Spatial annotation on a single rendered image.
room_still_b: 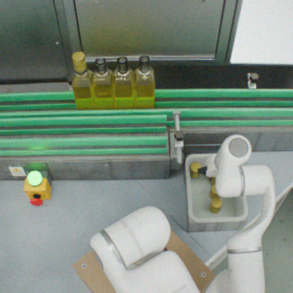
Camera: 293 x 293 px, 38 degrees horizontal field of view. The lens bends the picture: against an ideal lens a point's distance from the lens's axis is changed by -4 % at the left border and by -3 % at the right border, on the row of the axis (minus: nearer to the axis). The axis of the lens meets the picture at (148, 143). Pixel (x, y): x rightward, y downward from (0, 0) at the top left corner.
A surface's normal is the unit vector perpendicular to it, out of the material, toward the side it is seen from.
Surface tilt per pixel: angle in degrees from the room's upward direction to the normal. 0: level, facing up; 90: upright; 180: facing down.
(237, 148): 15
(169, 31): 90
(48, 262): 0
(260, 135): 90
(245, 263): 24
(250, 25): 90
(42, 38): 89
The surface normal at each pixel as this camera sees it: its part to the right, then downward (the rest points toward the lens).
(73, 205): 0.00, -0.53
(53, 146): 0.02, 0.85
